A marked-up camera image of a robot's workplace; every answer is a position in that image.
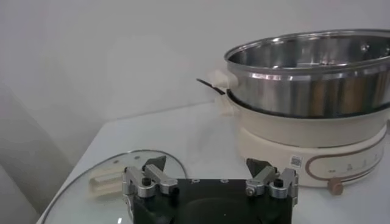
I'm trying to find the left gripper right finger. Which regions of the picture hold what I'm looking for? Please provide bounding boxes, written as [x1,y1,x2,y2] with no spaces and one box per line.
[245,157,300,206]

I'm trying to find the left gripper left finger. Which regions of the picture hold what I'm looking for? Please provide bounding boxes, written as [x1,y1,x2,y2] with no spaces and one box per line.
[121,155,180,199]

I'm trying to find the stainless steel steamer basket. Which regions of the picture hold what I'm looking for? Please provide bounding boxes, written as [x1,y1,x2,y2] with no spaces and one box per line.
[224,29,390,119]

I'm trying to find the cream electric cooker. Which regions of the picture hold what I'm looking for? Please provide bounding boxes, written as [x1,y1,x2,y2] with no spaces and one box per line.
[211,69,390,196]

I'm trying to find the glass pot lid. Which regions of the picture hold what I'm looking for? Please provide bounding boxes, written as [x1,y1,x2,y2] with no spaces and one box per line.
[41,149,187,224]

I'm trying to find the black cooker power cord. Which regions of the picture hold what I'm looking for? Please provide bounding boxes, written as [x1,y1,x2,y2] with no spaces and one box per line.
[196,78,227,95]

